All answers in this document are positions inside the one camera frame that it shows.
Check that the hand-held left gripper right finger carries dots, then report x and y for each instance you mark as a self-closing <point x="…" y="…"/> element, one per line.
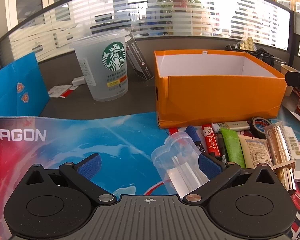
<point x="211" y="166"/>

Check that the clear plastic container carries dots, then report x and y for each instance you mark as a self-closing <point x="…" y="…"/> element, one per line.
<point x="175" y="155"/>

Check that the green squeeze tube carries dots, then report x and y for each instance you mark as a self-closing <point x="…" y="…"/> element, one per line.
<point x="231" y="145"/>

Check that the black product box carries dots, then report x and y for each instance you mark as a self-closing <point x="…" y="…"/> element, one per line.
<point x="140" y="62"/>

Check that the yellow toy brick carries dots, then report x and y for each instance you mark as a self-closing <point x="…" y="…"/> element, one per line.
<point x="246" y="44"/>

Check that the white squeeze tube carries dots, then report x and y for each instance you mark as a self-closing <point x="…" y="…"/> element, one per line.
<point x="255" y="152"/>

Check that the orange cardboard box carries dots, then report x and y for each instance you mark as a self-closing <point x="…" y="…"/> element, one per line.
<point x="215" y="100"/>

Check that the red lighter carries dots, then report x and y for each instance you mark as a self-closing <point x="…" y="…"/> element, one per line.
<point x="211" y="140"/>

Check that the blue paper bag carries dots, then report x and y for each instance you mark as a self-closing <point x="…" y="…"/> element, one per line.
<point x="15" y="92"/>

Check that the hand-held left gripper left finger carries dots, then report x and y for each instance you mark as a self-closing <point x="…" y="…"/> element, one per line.
<point x="90" y="166"/>

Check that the white and red card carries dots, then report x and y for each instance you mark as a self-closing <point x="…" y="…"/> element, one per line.
<point x="60" y="91"/>

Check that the translucent cup with green logo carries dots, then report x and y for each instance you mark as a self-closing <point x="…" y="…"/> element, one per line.
<point x="100" y="80"/>

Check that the blue marker pen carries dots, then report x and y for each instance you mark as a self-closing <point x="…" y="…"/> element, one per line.
<point x="193" y="136"/>

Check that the gold and white rectangular device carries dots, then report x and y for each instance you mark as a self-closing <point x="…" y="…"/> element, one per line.
<point x="237" y="125"/>

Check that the black tape roll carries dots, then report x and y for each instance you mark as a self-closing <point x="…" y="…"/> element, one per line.
<point x="256" y="130"/>

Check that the white charger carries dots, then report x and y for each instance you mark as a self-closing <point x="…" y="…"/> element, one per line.
<point x="78" y="81"/>

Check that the printed mouse mat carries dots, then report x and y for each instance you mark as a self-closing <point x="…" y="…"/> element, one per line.
<point x="65" y="142"/>

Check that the gold cosmetic bottle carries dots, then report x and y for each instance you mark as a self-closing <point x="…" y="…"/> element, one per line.
<point x="280" y="150"/>

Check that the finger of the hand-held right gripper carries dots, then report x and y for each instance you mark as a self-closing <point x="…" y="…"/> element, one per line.
<point x="298" y="80"/>

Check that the black pen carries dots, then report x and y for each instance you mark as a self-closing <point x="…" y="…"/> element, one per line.
<point x="221" y="145"/>

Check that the beige paper cup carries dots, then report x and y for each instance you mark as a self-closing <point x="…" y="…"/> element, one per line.
<point x="286" y="71"/>

